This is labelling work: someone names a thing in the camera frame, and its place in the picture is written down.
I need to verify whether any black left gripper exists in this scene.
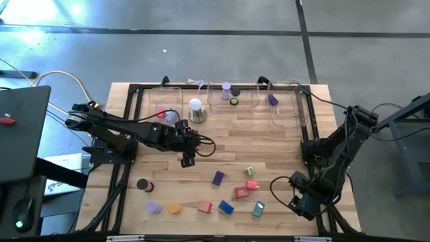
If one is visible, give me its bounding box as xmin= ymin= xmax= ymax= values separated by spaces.
xmin=165 ymin=130 xmax=203 ymax=168

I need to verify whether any orange hourglass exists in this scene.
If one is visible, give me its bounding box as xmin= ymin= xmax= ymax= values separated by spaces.
xmin=167 ymin=201 xmax=183 ymax=215

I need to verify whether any black hourglass red sand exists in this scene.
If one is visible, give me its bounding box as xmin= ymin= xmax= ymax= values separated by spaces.
xmin=136 ymin=177 xmax=155 ymax=194

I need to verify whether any teal small calculator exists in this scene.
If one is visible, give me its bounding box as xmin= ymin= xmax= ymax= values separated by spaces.
xmin=252 ymin=200 xmax=266 ymax=218

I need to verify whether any purple hourglass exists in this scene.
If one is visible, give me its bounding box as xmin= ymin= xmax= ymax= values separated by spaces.
xmin=220 ymin=81 xmax=232 ymax=101
xmin=144 ymin=201 xmax=163 ymax=215

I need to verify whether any black hourglass yellow sand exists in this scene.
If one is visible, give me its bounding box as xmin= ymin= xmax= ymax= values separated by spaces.
xmin=229 ymin=87 xmax=241 ymax=106

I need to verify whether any purple small calculator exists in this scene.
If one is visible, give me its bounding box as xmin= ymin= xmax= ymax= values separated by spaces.
xmin=212 ymin=170 xmax=226 ymax=187

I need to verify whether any white bulb brass lamp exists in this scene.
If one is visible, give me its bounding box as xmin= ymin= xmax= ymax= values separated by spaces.
xmin=187 ymin=97 xmax=208 ymax=124

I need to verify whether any blue small calculator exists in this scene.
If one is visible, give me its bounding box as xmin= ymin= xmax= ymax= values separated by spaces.
xmin=218 ymin=200 xmax=235 ymax=216

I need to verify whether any clear plastic bin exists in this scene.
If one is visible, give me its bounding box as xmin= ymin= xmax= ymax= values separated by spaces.
xmin=206 ymin=81 xmax=261 ymax=110
xmin=267 ymin=81 xmax=309 ymax=130
xmin=146 ymin=86 xmax=185 ymax=128

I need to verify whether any white printed box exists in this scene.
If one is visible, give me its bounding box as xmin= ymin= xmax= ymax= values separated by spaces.
xmin=43 ymin=153 xmax=84 ymax=197

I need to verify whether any black desk support bar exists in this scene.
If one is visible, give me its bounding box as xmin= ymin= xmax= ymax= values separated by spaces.
xmin=33 ymin=156 xmax=89 ymax=190

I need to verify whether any blue-grey metal table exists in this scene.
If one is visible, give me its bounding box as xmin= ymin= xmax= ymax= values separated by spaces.
xmin=371 ymin=92 xmax=430 ymax=198

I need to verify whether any black computer mouse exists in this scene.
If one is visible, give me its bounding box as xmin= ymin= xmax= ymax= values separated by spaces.
xmin=12 ymin=197 xmax=35 ymax=233

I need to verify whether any black lower desk shelf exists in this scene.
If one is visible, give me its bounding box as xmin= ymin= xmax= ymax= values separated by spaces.
xmin=0 ymin=174 xmax=47 ymax=240

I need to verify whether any black floor bar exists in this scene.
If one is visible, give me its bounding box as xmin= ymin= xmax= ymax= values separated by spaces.
xmin=0 ymin=70 xmax=38 ymax=80

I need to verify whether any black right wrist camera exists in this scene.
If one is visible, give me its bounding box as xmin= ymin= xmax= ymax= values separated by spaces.
xmin=289 ymin=170 xmax=309 ymax=190

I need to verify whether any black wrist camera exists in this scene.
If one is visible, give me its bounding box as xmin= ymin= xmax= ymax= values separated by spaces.
xmin=289 ymin=170 xmax=309 ymax=190
xmin=174 ymin=118 xmax=189 ymax=132

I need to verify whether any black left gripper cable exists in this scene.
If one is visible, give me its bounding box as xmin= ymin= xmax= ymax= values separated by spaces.
xmin=193 ymin=134 xmax=218 ymax=158

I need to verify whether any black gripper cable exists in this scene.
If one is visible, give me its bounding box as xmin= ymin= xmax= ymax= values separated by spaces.
xmin=193 ymin=134 xmax=218 ymax=158
xmin=269 ymin=175 xmax=297 ymax=210

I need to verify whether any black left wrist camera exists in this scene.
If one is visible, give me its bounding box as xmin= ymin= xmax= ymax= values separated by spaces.
xmin=174 ymin=118 xmax=189 ymax=132

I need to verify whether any silver metal bracket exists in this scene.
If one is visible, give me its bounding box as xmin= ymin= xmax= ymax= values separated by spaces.
xmin=105 ymin=235 xmax=146 ymax=242
xmin=294 ymin=236 xmax=334 ymax=242

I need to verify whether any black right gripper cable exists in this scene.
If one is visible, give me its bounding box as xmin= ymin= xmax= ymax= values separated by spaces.
xmin=269 ymin=175 xmax=297 ymax=210

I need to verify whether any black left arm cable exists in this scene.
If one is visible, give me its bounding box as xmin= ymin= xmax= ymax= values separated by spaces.
xmin=132 ymin=107 xmax=184 ymax=124

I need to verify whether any white lamp cable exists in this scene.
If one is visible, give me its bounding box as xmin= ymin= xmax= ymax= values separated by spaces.
xmin=186 ymin=77 xmax=206 ymax=100

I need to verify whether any black aluminium table frame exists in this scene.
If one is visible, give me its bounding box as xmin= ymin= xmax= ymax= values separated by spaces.
xmin=76 ymin=82 xmax=363 ymax=236

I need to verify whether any yellow cable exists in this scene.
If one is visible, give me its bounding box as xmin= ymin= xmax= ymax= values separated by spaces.
xmin=0 ymin=57 xmax=101 ymax=112

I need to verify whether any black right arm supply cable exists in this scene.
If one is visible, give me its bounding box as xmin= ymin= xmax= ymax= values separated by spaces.
xmin=257 ymin=75 xmax=352 ymax=112

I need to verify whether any black floor cable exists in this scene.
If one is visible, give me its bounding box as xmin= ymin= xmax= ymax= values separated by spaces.
xmin=369 ymin=100 xmax=430 ymax=142

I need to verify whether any red handled screwdriver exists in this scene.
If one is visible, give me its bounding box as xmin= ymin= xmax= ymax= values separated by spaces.
xmin=0 ymin=99 xmax=23 ymax=126

